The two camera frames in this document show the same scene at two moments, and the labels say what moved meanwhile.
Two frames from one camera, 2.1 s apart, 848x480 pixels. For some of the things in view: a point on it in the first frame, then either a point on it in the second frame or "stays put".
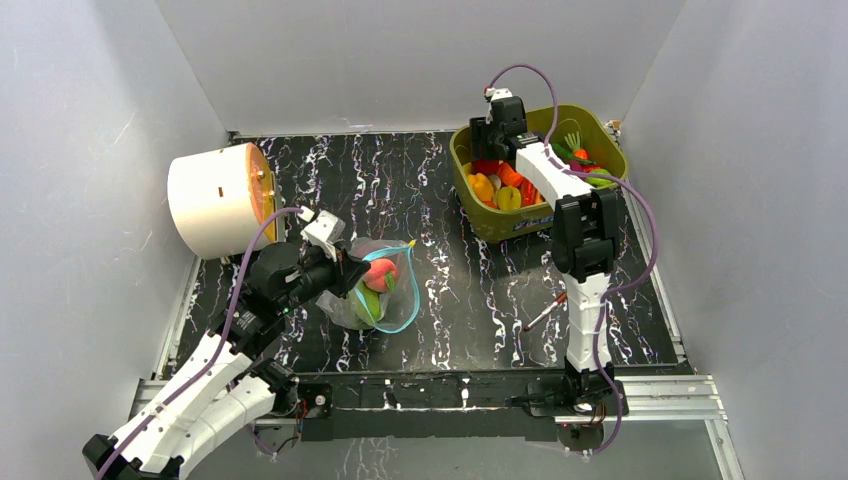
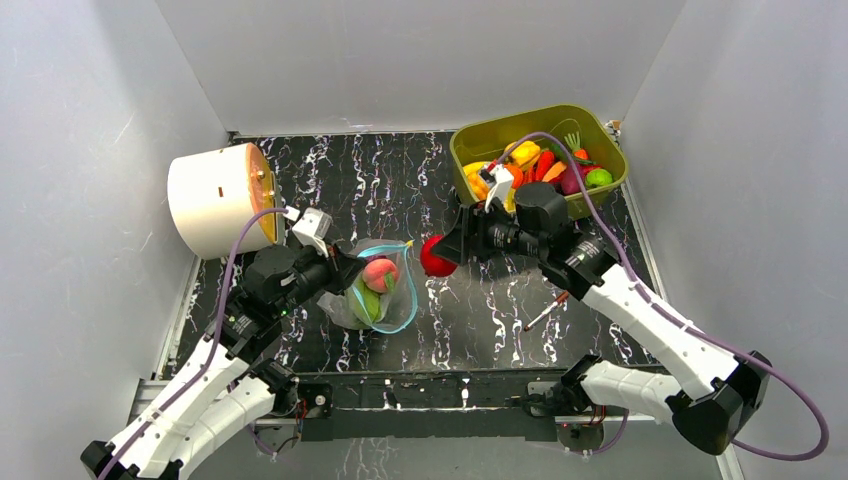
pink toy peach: [374, 278] stays put
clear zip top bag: [386, 296] stays put
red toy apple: [485, 166] to [431, 264]
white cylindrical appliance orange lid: [219, 198] stays put
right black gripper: [486, 139] to [469, 232]
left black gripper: [347, 271] stays put
